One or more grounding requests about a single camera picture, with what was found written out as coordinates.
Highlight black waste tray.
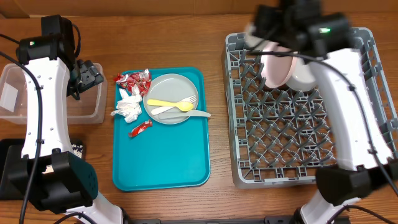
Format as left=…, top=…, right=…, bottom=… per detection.
left=0, top=138, right=86, bottom=201

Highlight grey dishwasher rack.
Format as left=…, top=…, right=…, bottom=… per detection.
left=221, top=27, right=398, bottom=190

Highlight clear plastic bin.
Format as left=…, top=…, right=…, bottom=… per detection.
left=1, top=63, right=108, bottom=124

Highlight yellow plastic spoon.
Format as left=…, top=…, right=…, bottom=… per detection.
left=147, top=99, right=193, bottom=112

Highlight white plastic fork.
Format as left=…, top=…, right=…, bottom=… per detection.
left=147, top=95, right=197, bottom=115

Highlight spilled rice grains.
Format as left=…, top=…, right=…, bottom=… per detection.
left=72, top=144, right=84, bottom=159

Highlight light blue plastic knife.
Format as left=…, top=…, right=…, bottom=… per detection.
left=159, top=110, right=211, bottom=119

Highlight large red snack wrapper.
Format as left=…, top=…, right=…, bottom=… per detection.
left=114, top=69, right=152, bottom=96

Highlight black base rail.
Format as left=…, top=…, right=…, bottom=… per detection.
left=125, top=215, right=303, bottom=224

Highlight grey plate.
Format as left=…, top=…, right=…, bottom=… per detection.
left=143, top=73, right=198, bottom=124

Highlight white napkin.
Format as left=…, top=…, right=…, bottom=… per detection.
left=110, top=85, right=142, bottom=123

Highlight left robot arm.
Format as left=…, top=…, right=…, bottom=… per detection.
left=8, top=15, right=129, bottom=223

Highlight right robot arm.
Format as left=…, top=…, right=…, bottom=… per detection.
left=252, top=1, right=397, bottom=223

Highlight grey bowl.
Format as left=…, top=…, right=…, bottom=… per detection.
left=286, top=58, right=317, bottom=91

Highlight small red ketchup packet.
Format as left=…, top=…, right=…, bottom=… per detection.
left=128, top=119, right=153, bottom=138

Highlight white pink-rimmed plate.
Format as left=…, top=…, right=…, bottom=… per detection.
left=261, top=55, right=297, bottom=88

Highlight teal serving tray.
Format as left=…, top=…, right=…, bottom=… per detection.
left=112, top=66, right=212, bottom=192

